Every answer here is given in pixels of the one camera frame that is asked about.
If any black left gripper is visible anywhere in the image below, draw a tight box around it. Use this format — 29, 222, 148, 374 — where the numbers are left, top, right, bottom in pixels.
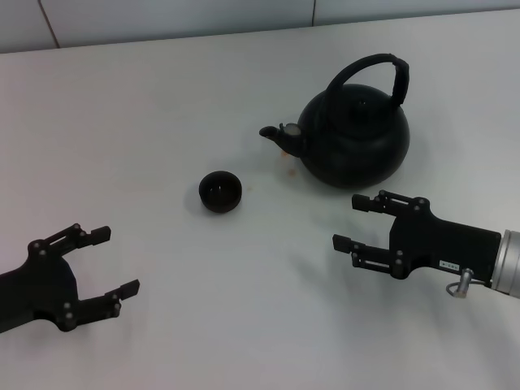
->
0, 223, 141, 334

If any dark brown teacup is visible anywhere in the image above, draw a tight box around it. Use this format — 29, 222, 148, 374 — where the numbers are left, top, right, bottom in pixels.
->
198, 171, 244, 214

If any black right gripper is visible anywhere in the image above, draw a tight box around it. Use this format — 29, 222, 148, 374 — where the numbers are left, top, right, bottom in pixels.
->
331, 188, 501, 285

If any black round teapot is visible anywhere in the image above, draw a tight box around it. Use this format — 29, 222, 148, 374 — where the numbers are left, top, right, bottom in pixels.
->
258, 53, 411, 189

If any right wrist cable with plug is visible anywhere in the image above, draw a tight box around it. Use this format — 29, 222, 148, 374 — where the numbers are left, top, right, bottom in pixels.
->
445, 268, 475, 300

